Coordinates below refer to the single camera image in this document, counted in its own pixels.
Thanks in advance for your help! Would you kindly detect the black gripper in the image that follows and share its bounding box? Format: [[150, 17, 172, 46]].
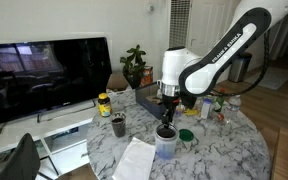
[[161, 94, 182, 130]]

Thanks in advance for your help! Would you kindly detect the grey box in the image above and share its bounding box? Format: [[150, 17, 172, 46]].
[[134, 82, 167, 121]]

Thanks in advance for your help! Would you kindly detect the translucent plastic cup blue base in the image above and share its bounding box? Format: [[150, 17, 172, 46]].
[[154, 123, 180, 161]]

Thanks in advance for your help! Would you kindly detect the dark plastic cup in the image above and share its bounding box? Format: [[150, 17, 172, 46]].
[[110, 112, 128, 139]]

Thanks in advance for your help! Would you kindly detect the brown cardboard box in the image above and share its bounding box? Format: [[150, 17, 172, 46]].
[[106, 73, 131, 93]]

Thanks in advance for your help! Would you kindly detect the small printed card packet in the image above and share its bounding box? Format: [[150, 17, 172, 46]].
[[176, 102, 186, 116]]

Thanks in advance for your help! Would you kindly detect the yellow plastic mesh object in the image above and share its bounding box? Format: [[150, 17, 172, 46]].
[[183, 108, 200, 117]]

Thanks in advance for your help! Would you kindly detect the green round lid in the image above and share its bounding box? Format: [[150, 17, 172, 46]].
[[178, 128, 195, 143]]

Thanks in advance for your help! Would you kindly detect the white bottle blue cap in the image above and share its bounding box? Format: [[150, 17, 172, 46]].
[[200, 97, 214, 120]]

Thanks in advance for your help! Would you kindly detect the clear glass jar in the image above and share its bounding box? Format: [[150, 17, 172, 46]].
[[202, 93, 217, 102]]

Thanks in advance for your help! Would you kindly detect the orange snack bag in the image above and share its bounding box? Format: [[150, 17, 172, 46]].
[[140, 65, 154, 88]]

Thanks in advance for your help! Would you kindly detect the green glass bottle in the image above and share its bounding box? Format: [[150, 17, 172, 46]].
[[213, 87, 226, 113]]

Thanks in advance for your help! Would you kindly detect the white paper sheet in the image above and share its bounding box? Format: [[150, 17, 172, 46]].
[[111, 136, 157, 180]]

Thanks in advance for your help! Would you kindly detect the green potted plant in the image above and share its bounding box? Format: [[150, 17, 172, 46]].
[[119, 44, 148, 90]]

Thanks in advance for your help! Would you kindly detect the yellow lid vitamin bottle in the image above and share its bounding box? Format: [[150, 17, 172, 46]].
[[97, 92, 113, 118]]

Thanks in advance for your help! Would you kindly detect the silver trash can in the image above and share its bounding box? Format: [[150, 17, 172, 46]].
[[227, 51, 254, 84]]

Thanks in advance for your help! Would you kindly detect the white vent grille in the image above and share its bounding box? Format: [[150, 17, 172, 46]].
[[168, 0, 192, 50]]

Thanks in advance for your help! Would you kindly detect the white door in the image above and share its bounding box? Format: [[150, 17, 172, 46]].
[[186, 0, 240, 58]]

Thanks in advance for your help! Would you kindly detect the grey floor rug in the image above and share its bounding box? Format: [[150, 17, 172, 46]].
[[243, 66, 288, 91]]

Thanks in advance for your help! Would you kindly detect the wooden bench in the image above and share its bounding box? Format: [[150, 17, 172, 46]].
[[271, 126, 288, 180]]

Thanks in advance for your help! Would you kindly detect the black flat screen television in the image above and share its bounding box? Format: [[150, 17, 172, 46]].
[[0, 36, 114, 125]]

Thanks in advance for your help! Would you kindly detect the white television stand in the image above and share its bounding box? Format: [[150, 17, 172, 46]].
[[0, 99, 102, 180]]

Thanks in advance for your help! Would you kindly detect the black chair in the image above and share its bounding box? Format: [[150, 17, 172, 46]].
[[0, 132, 42, 180]]

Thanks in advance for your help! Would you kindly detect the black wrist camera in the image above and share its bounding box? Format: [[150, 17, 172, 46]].
[[179, 93, 199, 111]]

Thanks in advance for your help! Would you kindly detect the white wall thermostat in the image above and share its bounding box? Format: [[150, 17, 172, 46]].
[[145, 2, 156, 15]]

